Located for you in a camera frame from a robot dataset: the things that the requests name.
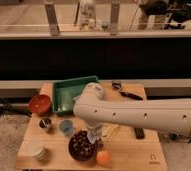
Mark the light blue towel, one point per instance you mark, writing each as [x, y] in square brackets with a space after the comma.
[91, 137]

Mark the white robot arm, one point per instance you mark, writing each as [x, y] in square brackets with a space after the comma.
[168, 115]

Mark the blue plastic cup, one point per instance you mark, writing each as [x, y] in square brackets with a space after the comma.
[66, 127]

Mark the small metal cup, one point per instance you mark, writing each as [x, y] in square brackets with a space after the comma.
[45, 124]

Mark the green plastic tray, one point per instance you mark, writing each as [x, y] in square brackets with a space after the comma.
[64, 92]

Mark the yellow wooden spatula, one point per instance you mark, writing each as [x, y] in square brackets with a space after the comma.
[109, 131]

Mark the red bowl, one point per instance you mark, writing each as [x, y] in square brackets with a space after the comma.
[40, 104]

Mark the dark brown bowl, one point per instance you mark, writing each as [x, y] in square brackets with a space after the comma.
[80, 148]

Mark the black remote control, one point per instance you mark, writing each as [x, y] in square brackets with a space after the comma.
[139, 133]

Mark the orange apple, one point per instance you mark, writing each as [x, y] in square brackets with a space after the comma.
[103, 158]

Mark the white stacked bowls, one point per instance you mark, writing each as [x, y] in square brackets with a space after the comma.
[35, 148]

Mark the black handled can opener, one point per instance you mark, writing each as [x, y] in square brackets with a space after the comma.
[117, 86]

